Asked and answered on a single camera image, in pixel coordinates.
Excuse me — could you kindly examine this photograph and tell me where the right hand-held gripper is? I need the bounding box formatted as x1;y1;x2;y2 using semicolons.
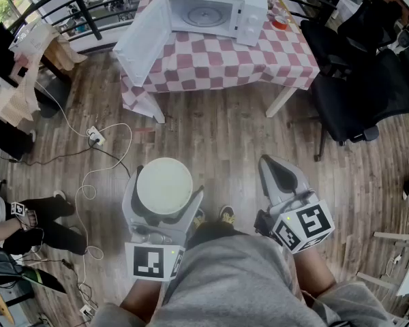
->
254;154;335;254

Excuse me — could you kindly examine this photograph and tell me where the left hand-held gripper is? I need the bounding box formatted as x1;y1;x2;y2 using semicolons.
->
121;165;205;282

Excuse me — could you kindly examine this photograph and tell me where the white bowl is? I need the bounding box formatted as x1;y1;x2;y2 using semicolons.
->
136;157;194;217

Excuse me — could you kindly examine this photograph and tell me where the person's right forearm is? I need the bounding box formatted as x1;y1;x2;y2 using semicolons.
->
292;245;338;302

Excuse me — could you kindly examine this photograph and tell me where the person's left forearm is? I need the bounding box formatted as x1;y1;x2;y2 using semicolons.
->
119;277;168;323

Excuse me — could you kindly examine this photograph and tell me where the person's left shoe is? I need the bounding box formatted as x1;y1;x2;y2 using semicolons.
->
192;208;206;228

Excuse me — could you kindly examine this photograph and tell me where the person's right shoe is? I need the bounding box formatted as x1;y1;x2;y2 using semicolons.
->
219;205;236;224

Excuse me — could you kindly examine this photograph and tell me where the wooden table with white legs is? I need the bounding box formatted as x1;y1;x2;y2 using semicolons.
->
136;0;304;125

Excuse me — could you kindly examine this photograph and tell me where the person's grey shirt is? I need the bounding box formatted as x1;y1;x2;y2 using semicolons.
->
91;233;396;327

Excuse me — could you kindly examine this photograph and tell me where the black office chair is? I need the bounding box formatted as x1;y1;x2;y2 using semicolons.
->
309;49;409;163
299;0;404;78

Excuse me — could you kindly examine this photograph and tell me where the red white checkered tablecloth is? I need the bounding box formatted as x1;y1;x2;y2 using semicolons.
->
120;0;320;115

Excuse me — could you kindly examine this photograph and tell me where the red tape roll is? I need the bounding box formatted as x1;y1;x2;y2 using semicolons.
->
271;14;289;31

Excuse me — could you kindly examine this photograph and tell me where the beige cloth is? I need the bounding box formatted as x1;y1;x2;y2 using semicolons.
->
0;24;89;127

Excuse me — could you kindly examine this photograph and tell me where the dark wooden side table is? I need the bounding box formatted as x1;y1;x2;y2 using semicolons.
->
37;39;76;84

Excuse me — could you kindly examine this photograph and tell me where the black metal railing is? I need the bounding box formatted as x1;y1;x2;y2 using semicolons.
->
6;0;348;52

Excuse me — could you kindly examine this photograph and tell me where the small white perforated basket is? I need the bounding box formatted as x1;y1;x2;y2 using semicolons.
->
8;22;61;56

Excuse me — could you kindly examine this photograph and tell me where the white cable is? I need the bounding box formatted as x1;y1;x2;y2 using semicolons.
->
35;80;89;138
74;123;134;285

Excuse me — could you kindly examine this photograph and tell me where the black cable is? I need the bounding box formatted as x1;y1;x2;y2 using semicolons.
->
0;138;132;180

